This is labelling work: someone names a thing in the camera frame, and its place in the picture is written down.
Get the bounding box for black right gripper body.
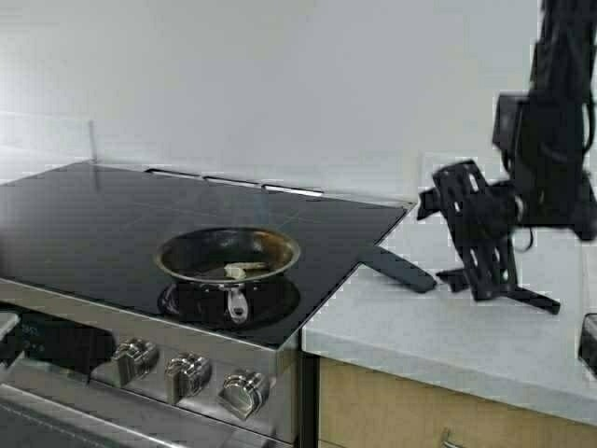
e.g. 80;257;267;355
465;180;524;233

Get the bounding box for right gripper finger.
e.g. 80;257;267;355
417;160;518;301
437;269;561;315

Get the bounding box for black spatula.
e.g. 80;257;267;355
358;245;437;294

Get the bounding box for steel frying pan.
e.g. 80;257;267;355
154;226;302;326

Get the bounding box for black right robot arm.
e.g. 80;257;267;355
417;1;596;314

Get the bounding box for black object right edge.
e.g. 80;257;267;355
577;313;597;376

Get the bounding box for wooden base cabinet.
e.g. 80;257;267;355
319;358;596;447

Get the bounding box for steel stove knob right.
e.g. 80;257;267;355
217;370;271;420

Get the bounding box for steel stove knob middle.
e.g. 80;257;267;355
164;353;213;404

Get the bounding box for black glass stove cooktop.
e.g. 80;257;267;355
0;161;419;448

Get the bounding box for stove display panel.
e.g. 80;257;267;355
20;312;116;375

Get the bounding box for metal cabinet handle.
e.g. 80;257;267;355
439;427;465;448

